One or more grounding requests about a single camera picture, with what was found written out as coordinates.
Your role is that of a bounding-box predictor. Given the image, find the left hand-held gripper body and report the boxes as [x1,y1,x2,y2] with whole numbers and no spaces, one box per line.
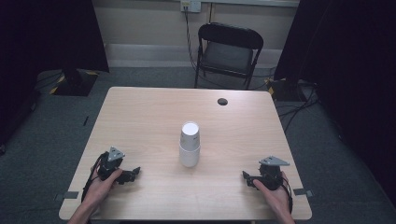
[96,146,126,182]

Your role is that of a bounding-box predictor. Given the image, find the right hand-held gripper cable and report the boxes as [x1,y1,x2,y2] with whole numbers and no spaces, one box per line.
[279,177,294,215]

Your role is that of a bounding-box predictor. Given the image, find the person's right hand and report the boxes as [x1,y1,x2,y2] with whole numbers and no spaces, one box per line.
[252,171,293,217]

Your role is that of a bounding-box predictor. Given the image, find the person's left hand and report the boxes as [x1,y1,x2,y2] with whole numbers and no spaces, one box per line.
[81,168,124,211]

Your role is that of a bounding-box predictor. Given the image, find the hand-held gripper cable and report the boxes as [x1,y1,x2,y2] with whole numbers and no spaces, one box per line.
[80,154,105,203]
[279,177,294,215]

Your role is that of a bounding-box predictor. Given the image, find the black floor cables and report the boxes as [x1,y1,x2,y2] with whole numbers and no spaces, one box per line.
[275,81,322,133]

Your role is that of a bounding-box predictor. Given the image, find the grey tape piece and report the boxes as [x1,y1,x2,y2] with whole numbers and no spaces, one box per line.
[292,188,314,198]
[53,190,80,202]

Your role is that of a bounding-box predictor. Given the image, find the white wall socket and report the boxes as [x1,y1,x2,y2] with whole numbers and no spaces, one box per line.
[179,0,203,14]

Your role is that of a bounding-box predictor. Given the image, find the black curtain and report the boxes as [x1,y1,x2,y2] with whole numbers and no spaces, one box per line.
[273,0,396,207]

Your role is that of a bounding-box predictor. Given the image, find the black folding chair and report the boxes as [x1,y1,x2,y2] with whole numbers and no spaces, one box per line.
[193,21,265,91]

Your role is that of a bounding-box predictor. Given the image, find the left hand-held gripper cable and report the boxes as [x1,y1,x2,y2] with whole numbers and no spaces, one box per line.
[80,154,105,203]

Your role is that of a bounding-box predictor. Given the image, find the black stand base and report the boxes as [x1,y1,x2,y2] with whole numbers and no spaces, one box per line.
[266,77,310,103]
[49,68,101,97]

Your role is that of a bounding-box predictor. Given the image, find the black cable from socket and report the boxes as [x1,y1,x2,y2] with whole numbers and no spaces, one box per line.
[183,5,200,73]

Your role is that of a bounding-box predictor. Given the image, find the white paper cup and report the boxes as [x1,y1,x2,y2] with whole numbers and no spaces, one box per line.
[178,141,202,169]
[179,120,201,152]

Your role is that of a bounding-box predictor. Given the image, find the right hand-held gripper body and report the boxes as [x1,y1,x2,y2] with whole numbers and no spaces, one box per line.
[257,155,291,191]

